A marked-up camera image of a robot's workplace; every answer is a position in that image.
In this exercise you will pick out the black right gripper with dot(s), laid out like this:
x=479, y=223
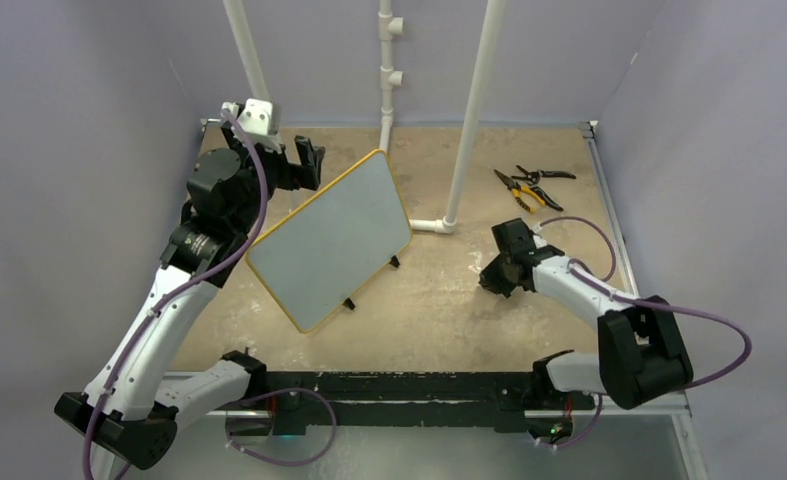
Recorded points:
x=491, y=280

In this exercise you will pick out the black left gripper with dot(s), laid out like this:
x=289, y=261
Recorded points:
x=290, y=172

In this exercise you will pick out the yellow framed whiteboard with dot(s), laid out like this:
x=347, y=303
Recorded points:
x=314, y=260

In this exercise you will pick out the black metal whiteboard stand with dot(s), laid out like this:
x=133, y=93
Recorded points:
x=393, y=263

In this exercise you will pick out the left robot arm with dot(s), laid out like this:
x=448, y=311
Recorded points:
x=125, y=413

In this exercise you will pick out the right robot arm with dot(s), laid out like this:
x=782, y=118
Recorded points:
x=640, y=353

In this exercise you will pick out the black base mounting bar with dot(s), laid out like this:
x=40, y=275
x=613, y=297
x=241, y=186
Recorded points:
x=506, y=402

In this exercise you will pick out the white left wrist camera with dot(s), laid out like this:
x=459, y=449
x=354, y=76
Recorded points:
x=259, y=119

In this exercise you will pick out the yellow handled needle-nose pliers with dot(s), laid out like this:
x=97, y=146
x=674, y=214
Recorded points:
x=519, y=189

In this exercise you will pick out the black handled wire cutters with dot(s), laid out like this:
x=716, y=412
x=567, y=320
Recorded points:
x=533, y=177

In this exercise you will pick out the white PVC pipe frame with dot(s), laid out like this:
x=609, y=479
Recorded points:
x=434, y=62

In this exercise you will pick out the aluminium rail right edge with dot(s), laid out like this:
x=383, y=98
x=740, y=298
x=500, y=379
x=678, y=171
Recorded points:
x=587, y=130

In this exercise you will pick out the aluminium front frame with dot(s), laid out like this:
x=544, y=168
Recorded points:
x=654, y=441

